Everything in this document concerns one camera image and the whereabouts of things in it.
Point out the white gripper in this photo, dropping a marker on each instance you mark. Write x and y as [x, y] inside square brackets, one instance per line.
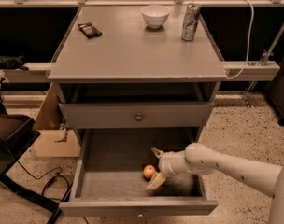
[164, 164]

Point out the orange fruit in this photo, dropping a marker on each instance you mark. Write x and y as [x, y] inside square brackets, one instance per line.
[148, 171]

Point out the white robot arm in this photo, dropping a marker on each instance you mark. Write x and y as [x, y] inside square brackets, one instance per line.
[197, 158]

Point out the open middle drawer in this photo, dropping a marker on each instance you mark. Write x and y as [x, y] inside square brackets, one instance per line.
[109, 179]

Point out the closed top drawer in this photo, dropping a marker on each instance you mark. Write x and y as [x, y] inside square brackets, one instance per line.
[135, 115]

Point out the grey drawer cabinet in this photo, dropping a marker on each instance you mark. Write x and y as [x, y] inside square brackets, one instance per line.
[137, 92]

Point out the cardboard box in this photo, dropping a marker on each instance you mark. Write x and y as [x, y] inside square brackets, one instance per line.
[56, 140]

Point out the black snack packet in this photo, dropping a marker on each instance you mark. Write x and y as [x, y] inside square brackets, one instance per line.
[89, 30]

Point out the black chair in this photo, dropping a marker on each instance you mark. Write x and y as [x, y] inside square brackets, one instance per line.
[17, 134]

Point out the white ceramic bowl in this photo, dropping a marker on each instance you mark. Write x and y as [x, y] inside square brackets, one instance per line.
[155, 16]

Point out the silver drink can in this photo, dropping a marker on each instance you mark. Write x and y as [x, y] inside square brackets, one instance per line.
[190, 21]

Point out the metal railing frame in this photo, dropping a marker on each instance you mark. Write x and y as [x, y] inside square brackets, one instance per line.
[142, 3]

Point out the black bag on rail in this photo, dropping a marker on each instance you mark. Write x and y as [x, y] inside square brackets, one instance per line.
[12, 62]

